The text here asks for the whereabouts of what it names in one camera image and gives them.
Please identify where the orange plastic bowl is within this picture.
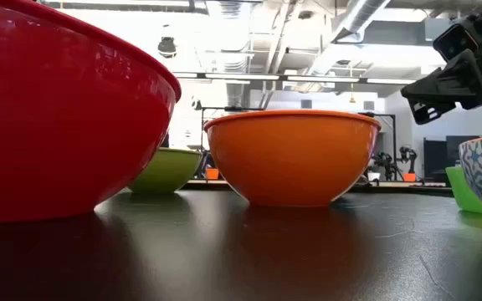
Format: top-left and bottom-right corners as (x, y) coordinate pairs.
(203, 109), (382, 208)

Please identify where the olive green bowl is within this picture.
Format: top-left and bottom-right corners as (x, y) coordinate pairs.
(127, 146), (203, 196)

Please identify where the large red plastic bowl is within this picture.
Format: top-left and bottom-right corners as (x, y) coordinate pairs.
(0, 0), (182, 225)

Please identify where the dark monitor screen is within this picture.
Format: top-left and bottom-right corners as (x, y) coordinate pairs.
(445, 135), (481, 168)

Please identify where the bright green plastic bowl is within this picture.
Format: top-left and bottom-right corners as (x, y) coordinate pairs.
(445, 166), (482, 217)

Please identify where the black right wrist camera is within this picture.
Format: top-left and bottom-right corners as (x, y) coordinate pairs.
(432, 23), (479, 64)

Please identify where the silver spiral ceiling duct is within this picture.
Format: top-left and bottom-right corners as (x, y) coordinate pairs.
(303, 0), (392, 79)

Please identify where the black dome ceiling camera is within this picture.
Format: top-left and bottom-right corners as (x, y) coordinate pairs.
(157, 36), (178, 59)

